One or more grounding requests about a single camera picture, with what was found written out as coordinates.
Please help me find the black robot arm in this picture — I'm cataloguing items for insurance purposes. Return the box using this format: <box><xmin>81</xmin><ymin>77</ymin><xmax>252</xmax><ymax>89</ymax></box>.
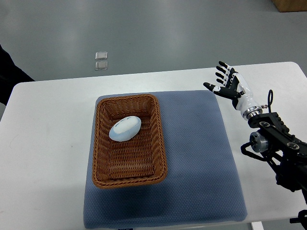
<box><xmin>241</xmin><ymin>90</ymin><xmax>307</xmax><ymax>199</ymax></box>

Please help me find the brown wicker basket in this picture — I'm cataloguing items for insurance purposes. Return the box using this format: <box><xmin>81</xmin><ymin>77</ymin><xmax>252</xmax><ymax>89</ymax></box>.
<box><xmin>92</xmin><ymin>94</ymin><xmax>167</xmax><ymax>189</ymax></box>

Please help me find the blue quilted mat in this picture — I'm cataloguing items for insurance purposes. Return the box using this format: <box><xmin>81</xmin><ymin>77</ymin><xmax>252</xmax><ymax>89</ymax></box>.
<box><xmin>83</xmin><ymin>91</ymin><xmax>247</xmax><ymax>229</ymax></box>

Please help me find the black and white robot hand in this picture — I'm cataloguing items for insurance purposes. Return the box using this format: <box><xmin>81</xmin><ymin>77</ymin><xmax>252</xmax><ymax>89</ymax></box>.
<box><xmin>203</xmin><ymin>61</ymin><xmax>262</xmax><ymax>120</ymax></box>

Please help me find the cardboard box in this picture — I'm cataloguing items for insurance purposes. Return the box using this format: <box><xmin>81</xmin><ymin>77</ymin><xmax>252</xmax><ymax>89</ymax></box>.
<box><xmin>272</xmin><ymin>0</ymin><xmax>307</xmax><ymax>12</ymax></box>

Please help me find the person in black clothing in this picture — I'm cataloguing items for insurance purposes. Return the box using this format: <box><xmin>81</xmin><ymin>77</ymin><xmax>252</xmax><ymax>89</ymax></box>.
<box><xmin>0</xmin><ymin>47</ymin><xmax>35</xmax><ymax>106</ymax></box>

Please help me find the light blue plush toy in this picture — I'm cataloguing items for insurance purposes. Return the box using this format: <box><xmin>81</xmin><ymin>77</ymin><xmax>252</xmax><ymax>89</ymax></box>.
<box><xmin>109</xmin><ymin>116</ymin><xmax>142</xmax><ymax>142</ymax></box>

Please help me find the upper floor socket plate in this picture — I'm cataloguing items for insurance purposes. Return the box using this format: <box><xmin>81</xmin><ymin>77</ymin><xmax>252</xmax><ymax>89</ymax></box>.
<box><xmin>95</xmin><ymin>51</ymin><xmax>108</xmax><ymax>60</ymax></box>

